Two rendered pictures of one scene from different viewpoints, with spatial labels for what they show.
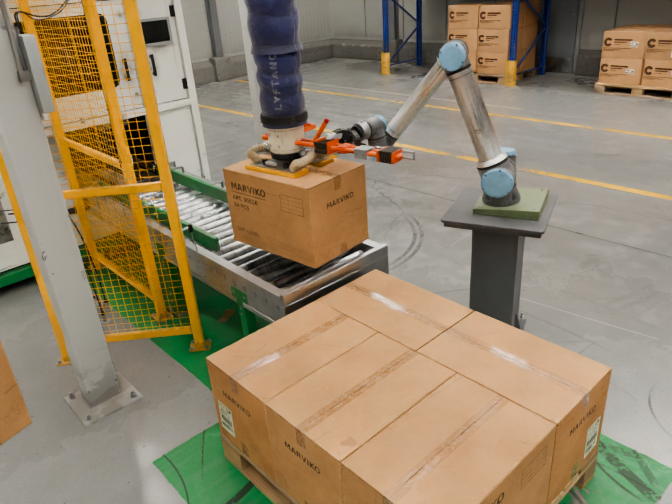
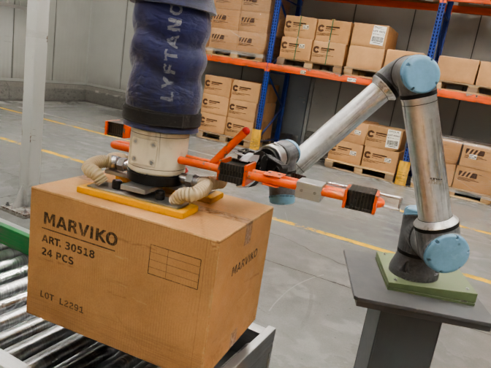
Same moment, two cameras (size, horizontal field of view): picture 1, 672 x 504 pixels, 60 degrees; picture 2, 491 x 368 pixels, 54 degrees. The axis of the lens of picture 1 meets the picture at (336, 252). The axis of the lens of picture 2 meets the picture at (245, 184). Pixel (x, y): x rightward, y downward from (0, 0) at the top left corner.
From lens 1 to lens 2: 1.53 m
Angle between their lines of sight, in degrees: 25
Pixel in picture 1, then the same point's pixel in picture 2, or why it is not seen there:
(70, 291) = not seen: outside the picture
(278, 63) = (184, 23)
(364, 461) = not seen: outside the picture
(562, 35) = (293, 117)
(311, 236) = (205, 326)
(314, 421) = not seen: outside the picture
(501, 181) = (456, 252)
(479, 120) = (439, 166)
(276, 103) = (165, 88)
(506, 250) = (422, 341)
